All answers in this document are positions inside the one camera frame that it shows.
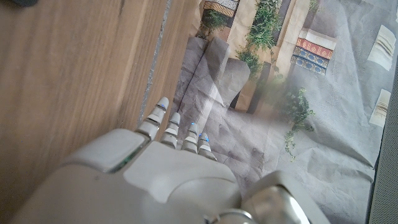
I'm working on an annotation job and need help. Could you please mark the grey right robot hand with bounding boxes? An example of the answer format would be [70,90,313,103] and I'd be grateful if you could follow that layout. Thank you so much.
[9,96,332,224]

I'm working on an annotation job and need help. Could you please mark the printed backdrop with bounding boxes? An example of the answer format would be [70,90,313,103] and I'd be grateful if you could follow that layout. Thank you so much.
[167,0,398,224]

